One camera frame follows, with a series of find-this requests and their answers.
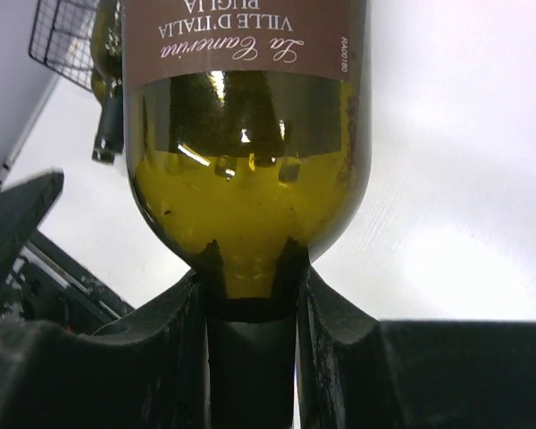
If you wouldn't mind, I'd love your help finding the dark bottle front label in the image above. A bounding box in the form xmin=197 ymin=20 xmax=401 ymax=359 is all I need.
xmin=90 ymin=1 xmax=124 ymax=164

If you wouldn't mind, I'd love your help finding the black mounting rail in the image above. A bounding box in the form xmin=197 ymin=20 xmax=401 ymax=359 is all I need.
xmin=0 ymin=231 xmax=134 ymax=334

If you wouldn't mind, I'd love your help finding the green bottle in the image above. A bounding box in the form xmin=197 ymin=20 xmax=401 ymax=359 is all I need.
xmin=121 ymin=1 xmax=371 ymax=428

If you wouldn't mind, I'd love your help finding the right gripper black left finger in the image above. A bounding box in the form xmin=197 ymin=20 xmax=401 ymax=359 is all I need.
xmin=0 ymin=273 xmax=206 ymax=428

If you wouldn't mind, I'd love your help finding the black wire wine rack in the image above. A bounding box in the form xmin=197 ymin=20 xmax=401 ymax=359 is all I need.
xmin=28 ymin=0 xmax=98 ymax=91

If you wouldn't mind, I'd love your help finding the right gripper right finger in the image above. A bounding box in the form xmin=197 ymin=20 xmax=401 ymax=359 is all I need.
xmin=297 ymin=271 xmax=536 ymax=428

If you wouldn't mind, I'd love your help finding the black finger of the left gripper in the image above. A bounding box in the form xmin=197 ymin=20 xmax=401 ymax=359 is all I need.
xmin=0 ymin=171 xmax=64 ymax=290

